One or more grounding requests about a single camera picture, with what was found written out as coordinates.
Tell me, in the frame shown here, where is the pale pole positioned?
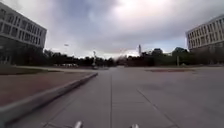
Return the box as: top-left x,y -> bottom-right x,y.
92,50 -> 98,70

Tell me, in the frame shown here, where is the row of dark trees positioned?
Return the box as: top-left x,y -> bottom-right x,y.
9,47 -> 224,68

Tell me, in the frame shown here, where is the grey concrete slab pavement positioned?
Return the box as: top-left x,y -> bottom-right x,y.
6,65 -> 224,128

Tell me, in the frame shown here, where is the pale concrete kerb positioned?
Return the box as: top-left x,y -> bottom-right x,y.
0,71 -> 99,126

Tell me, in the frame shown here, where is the red brick paved area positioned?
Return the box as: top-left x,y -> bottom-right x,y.
0,71 -> 94,108

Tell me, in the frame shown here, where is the grass strip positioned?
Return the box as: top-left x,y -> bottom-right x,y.
0,65 -> 63,76

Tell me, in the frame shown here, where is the pale multi-storey building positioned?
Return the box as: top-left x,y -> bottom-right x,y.
185,14 -> 224,52

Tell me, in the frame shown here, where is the large pale gridded building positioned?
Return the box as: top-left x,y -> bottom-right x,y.
0,1 -> 48,66

